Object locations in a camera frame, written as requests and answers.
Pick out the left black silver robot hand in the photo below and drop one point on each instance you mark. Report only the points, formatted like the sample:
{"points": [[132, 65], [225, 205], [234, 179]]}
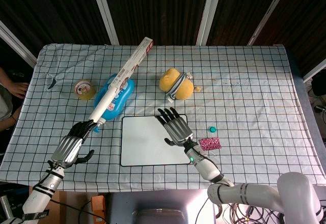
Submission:
{"points": [[67, 149]]}

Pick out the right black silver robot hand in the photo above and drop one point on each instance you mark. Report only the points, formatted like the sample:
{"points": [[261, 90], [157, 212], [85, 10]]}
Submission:
{"points": [[178, 129]]}

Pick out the small teal bottle cap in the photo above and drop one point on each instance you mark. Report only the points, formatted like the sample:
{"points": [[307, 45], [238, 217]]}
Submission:
{"points": [[212, 129]]}

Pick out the pink patterned card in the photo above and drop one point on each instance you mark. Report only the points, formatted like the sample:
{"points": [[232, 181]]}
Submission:
{"points": [[210, 143]]}

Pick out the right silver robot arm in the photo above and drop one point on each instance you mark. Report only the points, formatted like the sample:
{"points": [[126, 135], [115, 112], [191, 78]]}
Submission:
{"points": [[208, 169]]}

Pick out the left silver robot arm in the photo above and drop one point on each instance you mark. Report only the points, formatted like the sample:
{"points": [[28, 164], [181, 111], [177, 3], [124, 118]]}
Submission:
{"points": [[43, 191]]}

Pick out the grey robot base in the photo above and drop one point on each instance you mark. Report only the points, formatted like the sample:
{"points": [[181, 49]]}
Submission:
{"points": [[158, 206]]}

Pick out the white board with black rim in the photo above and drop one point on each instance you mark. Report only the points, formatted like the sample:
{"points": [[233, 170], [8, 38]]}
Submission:
{"points": [[142, 142]]}

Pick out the yellow plush toy striped scarf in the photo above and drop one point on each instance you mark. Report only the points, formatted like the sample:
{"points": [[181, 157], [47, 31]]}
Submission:
{"points": [[183, 89]]}

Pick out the white wrap roll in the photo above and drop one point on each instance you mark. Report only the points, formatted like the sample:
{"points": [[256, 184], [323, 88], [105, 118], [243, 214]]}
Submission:
{"points": [[102, 107]]}

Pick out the yellow tape roll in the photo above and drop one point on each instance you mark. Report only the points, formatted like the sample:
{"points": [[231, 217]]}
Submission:
{"points": [[85, 93]]}

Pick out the blue plastic bottle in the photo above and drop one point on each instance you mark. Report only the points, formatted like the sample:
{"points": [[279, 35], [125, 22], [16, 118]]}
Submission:
{"points": [[123, 94]]}

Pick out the orange block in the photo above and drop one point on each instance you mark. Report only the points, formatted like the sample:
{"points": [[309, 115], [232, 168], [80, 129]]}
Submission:
{"points": [[98, 207]]}

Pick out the seated person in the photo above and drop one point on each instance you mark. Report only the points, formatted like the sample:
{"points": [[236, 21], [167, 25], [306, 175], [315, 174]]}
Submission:
{"points": [[5, 101]]}

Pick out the long cardboard wrap box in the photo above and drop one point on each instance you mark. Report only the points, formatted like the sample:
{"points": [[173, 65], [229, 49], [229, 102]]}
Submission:
{"points": [[132, 61]]}

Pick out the white black grid tablecloth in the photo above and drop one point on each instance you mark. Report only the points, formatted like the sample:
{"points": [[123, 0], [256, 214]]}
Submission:
{"points": [[254, 94]]}

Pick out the white metal frame post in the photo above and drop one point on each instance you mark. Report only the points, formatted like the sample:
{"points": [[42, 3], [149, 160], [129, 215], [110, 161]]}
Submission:
{"points": [[104, 12], [210, 12], [315, 72], [270, 12], [17, 45]]}

